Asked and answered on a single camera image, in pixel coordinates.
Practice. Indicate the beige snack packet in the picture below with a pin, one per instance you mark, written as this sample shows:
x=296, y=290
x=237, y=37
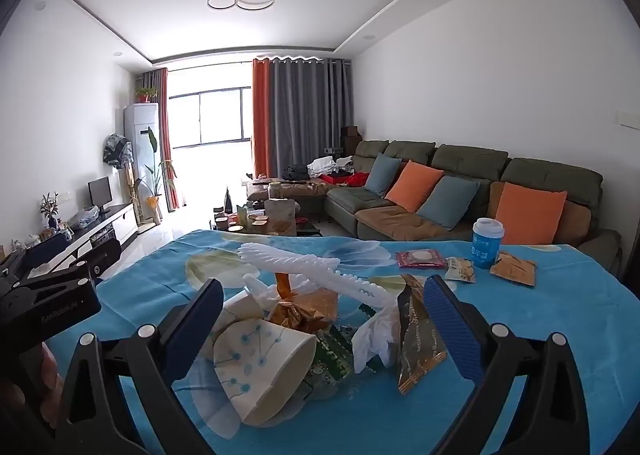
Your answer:
x=460, y=271

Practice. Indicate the orange pillow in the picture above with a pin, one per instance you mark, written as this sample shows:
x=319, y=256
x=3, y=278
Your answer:
x=412, y=186
x=531, y=214

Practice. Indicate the cluster of jars and boxes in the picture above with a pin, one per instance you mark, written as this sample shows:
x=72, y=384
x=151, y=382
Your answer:
x=277, y=215

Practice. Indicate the covered standing fan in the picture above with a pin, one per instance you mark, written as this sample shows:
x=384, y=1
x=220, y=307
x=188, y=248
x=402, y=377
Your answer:
x=117, y=150

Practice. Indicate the small potted plant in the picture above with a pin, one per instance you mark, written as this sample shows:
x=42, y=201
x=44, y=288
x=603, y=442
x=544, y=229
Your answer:
x=146, y=95

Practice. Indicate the white standing air conditioner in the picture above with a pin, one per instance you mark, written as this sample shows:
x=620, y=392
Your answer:
x=140, y=135

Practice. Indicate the blue cup with white lid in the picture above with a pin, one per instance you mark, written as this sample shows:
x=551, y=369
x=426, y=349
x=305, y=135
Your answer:
x=486, y=247

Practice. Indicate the white tissue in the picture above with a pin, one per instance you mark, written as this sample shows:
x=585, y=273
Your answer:
x=260, y=290

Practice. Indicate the person's left hand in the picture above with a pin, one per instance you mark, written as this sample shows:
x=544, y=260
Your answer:
x=52, y=370

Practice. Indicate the black monitor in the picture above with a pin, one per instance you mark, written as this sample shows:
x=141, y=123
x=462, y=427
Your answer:
x=99, y=192

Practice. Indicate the pile of clothes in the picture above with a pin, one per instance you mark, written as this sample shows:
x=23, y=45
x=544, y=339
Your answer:
x=325, y=170

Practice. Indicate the window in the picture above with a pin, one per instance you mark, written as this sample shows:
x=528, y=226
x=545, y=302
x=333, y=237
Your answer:
x=210, y=117

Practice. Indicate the gold crinkled wrapper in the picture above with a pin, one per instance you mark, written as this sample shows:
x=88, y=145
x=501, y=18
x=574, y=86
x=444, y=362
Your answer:
x=297, y=315

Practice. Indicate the narrow orange and grey curtain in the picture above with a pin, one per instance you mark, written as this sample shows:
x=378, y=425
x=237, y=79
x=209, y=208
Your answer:
x=162, y=135

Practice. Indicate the green and brown sofa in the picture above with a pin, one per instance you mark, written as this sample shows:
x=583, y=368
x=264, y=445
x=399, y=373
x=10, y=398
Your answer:
x=390, y=222

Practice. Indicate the red packet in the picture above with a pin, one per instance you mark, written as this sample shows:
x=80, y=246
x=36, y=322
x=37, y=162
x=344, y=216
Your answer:
x=420, y=259

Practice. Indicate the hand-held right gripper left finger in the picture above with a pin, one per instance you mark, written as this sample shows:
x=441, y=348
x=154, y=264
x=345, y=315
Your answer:
x=192, y=330

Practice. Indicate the brown cabinet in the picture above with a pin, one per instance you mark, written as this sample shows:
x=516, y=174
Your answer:
x=351, y=140

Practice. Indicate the wide orange and grey curtain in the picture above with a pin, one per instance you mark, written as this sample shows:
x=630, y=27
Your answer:
x=300, y=120

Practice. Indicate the crushed paper cup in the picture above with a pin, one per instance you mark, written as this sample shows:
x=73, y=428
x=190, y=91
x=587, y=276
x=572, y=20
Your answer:
x=235, y=307

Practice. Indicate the orange packet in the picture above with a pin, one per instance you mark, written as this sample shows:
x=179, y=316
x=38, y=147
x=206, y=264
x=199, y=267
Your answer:
x=514, y=269

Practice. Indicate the tall leafy potted plant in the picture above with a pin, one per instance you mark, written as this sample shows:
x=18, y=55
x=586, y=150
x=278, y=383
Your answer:
x=155, y=170

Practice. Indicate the clear plastic bag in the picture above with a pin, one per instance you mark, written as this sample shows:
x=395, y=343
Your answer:
x=82, y=218

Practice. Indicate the white ridged plastic strip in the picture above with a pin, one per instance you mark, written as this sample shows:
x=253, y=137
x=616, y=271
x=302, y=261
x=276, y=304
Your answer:
x=300, y=265

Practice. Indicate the brown snack packet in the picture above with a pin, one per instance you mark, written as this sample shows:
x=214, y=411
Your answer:
x=417, y=340

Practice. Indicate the plant in blue vase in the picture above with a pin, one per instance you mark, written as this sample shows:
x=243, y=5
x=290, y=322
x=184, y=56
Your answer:
x=50, y=210

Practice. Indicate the floral paper cup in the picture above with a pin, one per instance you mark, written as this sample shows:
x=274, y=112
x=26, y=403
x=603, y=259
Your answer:
x=260, y=375

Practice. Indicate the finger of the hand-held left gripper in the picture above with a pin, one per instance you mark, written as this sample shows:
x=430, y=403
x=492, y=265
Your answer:
x=50, y=247
x=107, y=255

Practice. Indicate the blue pillow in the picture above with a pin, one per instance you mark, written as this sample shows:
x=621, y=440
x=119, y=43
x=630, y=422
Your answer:
x=447, y=202
x=386, y=174

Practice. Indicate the white and black TV cabinet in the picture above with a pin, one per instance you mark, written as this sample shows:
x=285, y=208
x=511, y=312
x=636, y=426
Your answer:
x=120, y=222

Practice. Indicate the coffee table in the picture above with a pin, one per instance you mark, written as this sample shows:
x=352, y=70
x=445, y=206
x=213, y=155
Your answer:
x=305, y=231

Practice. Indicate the blue floral blanket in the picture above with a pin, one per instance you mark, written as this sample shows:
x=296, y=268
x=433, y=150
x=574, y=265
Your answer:
x=525, y=335

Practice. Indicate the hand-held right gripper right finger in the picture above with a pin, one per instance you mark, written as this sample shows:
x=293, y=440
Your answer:
x=452, y=330

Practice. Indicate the clear green snack packet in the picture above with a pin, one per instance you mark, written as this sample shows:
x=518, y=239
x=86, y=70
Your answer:
x=330, y=360

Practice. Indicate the white plastic bag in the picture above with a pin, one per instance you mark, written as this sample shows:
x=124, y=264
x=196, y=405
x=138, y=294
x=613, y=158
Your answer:
x=372, y=340

